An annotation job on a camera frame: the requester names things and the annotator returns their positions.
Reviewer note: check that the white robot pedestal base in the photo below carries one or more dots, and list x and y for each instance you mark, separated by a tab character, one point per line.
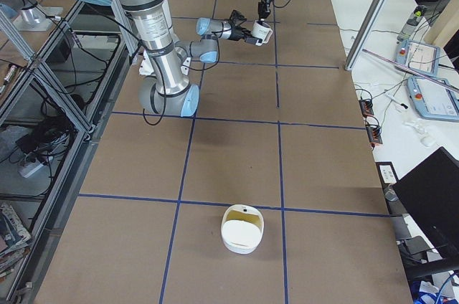
146	68

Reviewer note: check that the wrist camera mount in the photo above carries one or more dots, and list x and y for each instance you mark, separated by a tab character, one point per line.
237	18

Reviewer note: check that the blue teach pendant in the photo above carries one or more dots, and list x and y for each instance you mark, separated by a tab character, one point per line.
418	56
432	101

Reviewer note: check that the aluminium frame post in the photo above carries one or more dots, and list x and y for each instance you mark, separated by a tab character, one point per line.
363	33

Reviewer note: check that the white mug with handle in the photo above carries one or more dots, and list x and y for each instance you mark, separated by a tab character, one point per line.
262	32

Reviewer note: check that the clear water bottle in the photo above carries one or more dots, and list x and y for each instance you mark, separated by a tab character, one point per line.
412	22

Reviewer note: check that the near blue teach pendant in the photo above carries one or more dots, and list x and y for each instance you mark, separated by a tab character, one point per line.
432	101

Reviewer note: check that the reacher grabber tool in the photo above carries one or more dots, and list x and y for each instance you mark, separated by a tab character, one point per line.
412	71

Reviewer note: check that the black monitor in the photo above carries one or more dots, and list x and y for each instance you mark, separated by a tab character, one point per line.
429	193

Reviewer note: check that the white oval bin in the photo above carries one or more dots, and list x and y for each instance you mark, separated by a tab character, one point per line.
242	228

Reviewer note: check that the far blue teach pendant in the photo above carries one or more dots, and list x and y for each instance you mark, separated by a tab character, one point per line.
418	56

